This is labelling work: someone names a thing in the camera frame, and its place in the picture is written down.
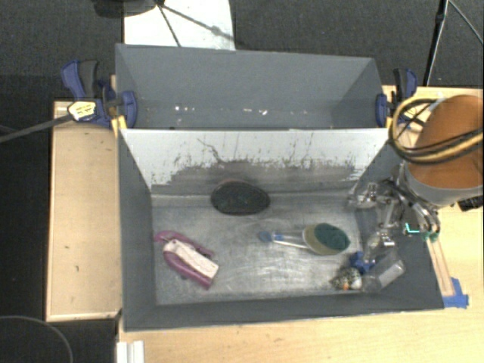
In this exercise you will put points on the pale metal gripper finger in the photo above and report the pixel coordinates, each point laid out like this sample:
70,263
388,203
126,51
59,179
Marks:
365,197
382,240

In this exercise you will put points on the speckled toy animal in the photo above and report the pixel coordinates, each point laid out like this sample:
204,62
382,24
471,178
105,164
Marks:
348,279

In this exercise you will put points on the dark green oval object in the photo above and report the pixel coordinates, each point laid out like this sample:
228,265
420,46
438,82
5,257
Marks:
240,199

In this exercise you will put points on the grey metal bin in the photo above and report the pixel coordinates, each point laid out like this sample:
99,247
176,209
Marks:
246,89

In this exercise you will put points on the purple and white tool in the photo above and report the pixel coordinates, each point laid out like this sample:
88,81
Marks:
189,259

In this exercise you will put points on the pale wood board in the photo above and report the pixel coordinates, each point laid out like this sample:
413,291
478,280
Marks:
85,221

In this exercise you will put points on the black cylinder on white bracket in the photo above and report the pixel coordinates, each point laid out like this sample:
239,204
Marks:
470,203

